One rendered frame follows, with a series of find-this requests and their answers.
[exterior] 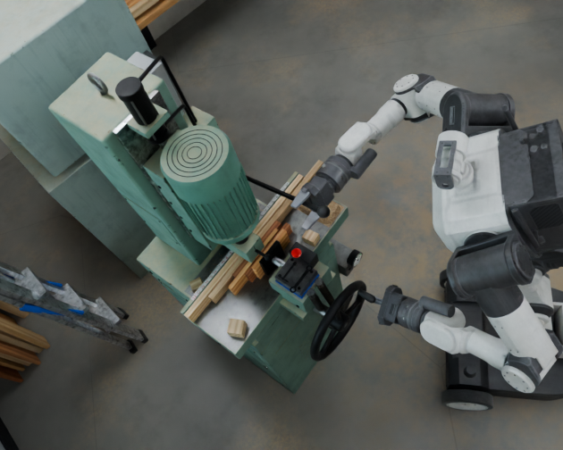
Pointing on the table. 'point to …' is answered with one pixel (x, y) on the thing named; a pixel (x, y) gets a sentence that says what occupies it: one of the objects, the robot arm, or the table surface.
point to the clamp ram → (273, 258)
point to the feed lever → (292, 197)
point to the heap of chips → (329, 215)
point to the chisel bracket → (247, 247)
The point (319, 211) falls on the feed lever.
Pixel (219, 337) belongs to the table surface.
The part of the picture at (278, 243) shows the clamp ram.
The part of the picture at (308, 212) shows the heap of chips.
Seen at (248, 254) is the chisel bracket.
